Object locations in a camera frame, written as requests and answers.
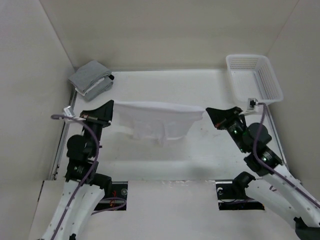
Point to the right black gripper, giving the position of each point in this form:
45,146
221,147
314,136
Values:
220,118

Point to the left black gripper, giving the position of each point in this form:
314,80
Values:
104,112

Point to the white tank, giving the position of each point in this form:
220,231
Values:
83,93
158,121

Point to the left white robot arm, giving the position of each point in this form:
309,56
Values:
83,188

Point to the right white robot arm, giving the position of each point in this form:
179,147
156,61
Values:
276,188

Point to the bottom grey folded tank top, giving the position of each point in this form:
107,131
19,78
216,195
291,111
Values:
102,87

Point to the grey folded tank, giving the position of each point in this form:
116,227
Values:
102,87
87,75

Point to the white folded tank top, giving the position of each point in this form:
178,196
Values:
83,93

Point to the white plastic basket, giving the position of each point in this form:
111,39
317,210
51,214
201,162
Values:
252,76

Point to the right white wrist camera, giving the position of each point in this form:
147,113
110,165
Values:
252,107

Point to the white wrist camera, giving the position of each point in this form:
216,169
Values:
252,107
68,113

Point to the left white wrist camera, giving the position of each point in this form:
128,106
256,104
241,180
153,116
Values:
68,113

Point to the left metal table rail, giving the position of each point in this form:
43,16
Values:
60,147

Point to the metal table rail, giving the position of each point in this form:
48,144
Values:
60,147
275,144

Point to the right metal table rail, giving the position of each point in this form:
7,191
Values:
275,144

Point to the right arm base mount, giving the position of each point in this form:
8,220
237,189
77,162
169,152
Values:
229,200

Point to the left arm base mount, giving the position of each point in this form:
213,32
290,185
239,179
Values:
115,197

